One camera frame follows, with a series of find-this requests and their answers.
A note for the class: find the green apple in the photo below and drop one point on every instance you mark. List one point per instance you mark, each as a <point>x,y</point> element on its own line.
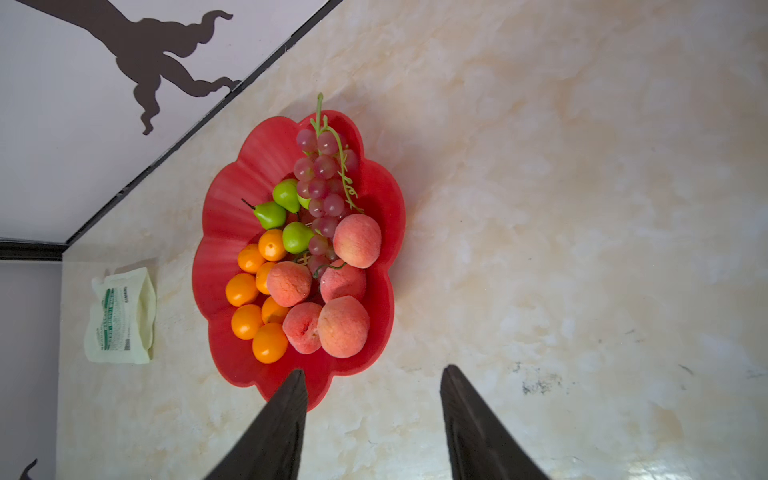
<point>285,195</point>

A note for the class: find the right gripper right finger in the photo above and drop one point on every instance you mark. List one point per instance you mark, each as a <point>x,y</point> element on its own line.
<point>479,445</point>

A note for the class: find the orange cluster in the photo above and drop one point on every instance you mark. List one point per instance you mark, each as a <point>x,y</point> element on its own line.
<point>271,245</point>
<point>261,277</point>
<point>241,289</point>
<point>272,312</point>

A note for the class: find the orange cluster bottom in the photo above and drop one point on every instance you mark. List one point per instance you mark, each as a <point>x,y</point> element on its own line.
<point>272,312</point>

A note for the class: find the white green refill pouch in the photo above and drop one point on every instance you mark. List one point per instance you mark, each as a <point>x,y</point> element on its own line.
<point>121,319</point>

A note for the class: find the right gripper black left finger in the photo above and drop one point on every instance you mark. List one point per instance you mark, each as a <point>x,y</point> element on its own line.
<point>270,448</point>

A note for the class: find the peach with stem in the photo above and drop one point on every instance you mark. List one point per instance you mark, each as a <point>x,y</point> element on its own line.
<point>289,283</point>

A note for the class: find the green pear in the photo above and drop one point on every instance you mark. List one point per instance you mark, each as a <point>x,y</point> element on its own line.
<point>296,237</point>
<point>304,202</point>
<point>270,214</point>

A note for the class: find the purple grape bunch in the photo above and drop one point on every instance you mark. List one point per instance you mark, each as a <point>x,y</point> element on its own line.
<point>324,175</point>

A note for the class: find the red flower fruit bowl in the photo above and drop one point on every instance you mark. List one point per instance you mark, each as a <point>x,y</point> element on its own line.
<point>266,157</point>

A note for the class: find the orange cluster top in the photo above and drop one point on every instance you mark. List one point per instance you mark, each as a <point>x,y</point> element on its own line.
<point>241,289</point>

